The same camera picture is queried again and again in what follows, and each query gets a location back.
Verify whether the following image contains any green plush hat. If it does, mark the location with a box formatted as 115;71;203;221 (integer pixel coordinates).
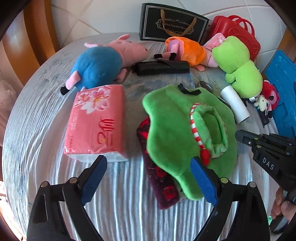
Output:
142;85;237;201

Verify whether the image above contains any maroon knitted beanie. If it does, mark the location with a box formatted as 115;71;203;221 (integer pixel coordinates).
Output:
137;118;185;209

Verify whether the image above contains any person's right hand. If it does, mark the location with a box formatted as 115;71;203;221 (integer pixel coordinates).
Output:
271;187;296;221

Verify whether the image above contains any white paper roll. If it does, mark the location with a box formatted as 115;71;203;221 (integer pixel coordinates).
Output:
220;85;250;124

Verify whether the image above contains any small white plush toy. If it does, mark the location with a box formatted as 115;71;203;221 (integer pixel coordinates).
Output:
254;95;272;118

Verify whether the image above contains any red pig plush toy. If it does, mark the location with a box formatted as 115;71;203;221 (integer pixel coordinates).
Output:
261;80;280;110

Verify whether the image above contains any blue felt storage bin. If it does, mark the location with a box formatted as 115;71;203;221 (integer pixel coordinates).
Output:
265;50;296;138

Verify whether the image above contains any light green frog plush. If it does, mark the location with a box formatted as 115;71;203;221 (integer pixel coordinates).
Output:
212;36;263;99

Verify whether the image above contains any small pink tissue pack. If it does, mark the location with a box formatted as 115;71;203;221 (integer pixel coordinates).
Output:
203;33;226;50

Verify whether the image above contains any red toy suitcase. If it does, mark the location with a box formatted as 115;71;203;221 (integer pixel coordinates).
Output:
206;15;261;61

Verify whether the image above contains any orange pig plush toy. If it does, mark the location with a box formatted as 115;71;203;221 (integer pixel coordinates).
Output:
154;37;219;72

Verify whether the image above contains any blue pig plush toy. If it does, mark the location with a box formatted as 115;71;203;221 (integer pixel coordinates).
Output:
60;34;149;95

